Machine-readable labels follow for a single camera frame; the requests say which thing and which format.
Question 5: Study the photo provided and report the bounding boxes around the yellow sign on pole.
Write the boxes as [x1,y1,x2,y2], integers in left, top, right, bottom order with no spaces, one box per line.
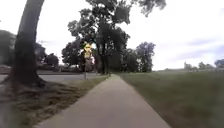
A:
[82,43,94,81]

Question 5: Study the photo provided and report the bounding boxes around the green grass field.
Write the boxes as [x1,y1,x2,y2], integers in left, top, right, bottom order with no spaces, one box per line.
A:
[118,70,224,128]

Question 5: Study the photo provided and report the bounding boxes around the group of tall trees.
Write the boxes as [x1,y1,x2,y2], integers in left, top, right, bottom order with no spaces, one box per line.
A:
[60,0,167,75]

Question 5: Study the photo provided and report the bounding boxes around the grey concrete sidewalk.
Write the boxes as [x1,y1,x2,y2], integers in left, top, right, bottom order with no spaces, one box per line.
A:
[32,73,172,128]

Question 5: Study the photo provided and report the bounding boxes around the grass and dirt verge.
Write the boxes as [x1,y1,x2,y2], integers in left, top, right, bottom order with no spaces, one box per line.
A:
[0,74,110,128]

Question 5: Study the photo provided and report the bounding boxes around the grey asphalt road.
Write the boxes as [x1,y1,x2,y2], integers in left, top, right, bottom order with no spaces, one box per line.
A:
[0,72,101,84]

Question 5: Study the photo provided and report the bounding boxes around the large leaning tree trunk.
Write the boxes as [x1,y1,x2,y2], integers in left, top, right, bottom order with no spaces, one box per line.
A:
[6,0,48,89]

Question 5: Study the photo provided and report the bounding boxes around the distant tree line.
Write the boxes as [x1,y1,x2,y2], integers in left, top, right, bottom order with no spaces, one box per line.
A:
[159,58,224,73]

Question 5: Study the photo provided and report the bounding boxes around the dark trees across road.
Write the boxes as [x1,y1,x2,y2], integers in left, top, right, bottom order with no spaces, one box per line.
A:
[0,29,60,72]

